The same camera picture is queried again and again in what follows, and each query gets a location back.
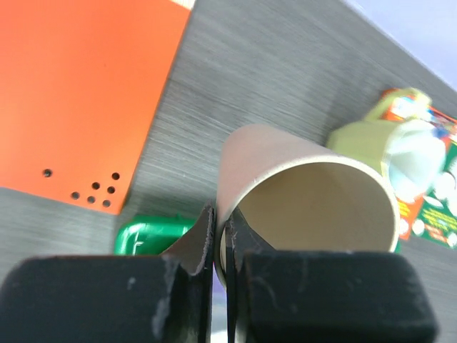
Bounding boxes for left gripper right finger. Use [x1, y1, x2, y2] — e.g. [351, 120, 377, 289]
[224, 210, 439, 342]

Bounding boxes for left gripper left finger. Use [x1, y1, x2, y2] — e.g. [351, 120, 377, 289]
[1, 204, 216, 342]

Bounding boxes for orange book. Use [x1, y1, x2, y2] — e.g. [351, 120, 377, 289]
[381, 89, 456, 239]

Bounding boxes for green book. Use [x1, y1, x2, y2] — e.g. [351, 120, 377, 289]
[412, 135, 456, 249]

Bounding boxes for beige cup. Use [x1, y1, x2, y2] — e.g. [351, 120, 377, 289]
[214, 124, 400, 283]

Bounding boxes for green cup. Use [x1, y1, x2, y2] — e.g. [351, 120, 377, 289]
[326, 88, 446, 202]

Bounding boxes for orange folder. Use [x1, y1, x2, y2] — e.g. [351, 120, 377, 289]
[1, 1, 194, 214]

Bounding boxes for green plastic bin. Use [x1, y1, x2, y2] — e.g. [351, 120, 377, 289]
[113, 215, 196, 255]

